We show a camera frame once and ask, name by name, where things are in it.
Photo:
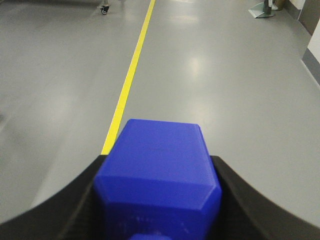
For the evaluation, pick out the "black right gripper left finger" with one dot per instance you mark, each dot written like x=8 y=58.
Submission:
x=71 y=214

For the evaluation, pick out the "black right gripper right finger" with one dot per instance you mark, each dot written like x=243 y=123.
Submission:
x=246 y=214

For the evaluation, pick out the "blue plastic block part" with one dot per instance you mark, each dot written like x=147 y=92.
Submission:
x=158 y=180

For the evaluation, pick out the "grey metal floor stand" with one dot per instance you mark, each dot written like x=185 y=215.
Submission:
x=265 y=9

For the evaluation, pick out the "caster wheel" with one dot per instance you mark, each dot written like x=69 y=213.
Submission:
x=104 y=9

